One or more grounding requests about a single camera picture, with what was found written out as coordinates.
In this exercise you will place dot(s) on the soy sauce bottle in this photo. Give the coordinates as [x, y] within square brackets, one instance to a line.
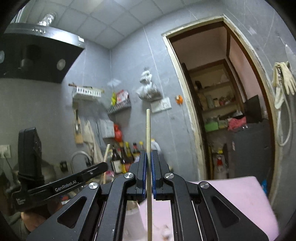
[125, 161]

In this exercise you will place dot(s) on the chrome faucet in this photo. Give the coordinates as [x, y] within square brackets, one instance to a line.
[80, 160]

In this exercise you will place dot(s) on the orange wall hook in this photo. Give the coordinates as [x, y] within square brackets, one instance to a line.
[179, 99]

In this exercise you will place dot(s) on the wooden chopstick three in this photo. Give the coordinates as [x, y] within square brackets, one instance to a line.
[105, 161]

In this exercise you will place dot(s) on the white wall basket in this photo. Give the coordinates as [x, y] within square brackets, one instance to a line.
[85, 92]

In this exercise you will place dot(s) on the wooden chopstick two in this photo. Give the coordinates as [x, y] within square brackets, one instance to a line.
[149, 176]

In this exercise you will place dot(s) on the person's left hand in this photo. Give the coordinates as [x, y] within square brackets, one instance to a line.
[33, 220]

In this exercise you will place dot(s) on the black monitor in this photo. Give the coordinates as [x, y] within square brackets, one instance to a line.
[252, 110]

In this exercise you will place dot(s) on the white oil jug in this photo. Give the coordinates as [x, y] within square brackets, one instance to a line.
[155, 146]

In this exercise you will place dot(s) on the dark wine bottle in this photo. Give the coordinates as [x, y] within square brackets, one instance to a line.
[116, 161]

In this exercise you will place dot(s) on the cream rubber gloves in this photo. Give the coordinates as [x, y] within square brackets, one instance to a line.
[283, 82]

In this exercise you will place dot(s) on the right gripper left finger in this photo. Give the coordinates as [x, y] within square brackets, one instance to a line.
[98, 211]

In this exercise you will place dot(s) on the wall spice rack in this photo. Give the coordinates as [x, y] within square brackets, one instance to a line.
[119, 102]

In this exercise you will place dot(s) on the black range hood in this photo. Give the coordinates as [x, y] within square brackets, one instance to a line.
[36, 52]

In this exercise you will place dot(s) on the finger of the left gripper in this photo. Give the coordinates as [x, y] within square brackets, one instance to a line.
[94, 171]

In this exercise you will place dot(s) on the hanging grey plastic bag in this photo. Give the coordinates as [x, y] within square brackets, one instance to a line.
[148, 91]

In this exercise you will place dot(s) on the wooden door frame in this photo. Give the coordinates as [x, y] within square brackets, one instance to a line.
[260, 74]

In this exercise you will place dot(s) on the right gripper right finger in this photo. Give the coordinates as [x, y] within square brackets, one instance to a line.
[199, 211]

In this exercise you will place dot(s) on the white utensil holder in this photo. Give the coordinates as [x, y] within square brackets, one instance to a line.
[133, 227]

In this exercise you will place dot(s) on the red plastic bag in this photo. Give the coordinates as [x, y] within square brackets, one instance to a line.
[117, 134]

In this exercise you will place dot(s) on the dark grey cabinet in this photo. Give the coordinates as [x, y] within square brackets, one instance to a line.
[250, 151]

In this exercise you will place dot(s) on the white wall socket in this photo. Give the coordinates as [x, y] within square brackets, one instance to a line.
[160, 105]

